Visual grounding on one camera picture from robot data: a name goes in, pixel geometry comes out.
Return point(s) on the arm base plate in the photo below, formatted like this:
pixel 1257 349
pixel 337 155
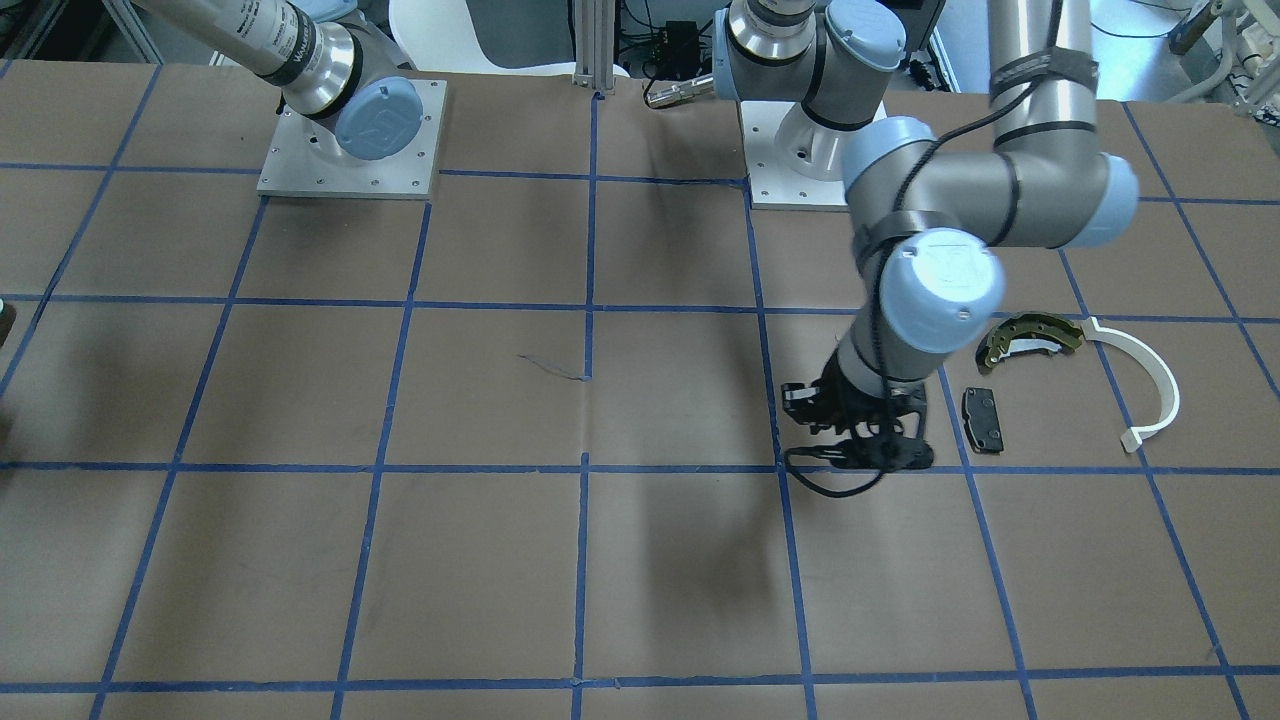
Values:
pixel 793 163
pixel 382 145

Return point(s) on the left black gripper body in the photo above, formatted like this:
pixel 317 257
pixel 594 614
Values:
pixel 833 402

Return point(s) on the olive brake shoe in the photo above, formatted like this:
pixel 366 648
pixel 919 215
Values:
pixel 1027 333

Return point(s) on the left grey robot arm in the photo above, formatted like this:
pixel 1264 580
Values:
pixel 927 210

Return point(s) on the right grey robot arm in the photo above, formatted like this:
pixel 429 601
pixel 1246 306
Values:
pixel 332 64

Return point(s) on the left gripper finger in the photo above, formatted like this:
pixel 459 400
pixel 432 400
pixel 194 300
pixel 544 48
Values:
pixel 848 454
pixel 895 450

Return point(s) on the aluminium frame post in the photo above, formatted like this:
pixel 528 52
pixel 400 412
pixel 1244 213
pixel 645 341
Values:
pixel 593 26

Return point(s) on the black brake pad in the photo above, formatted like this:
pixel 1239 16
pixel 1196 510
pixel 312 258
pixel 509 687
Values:
pixel 981 421

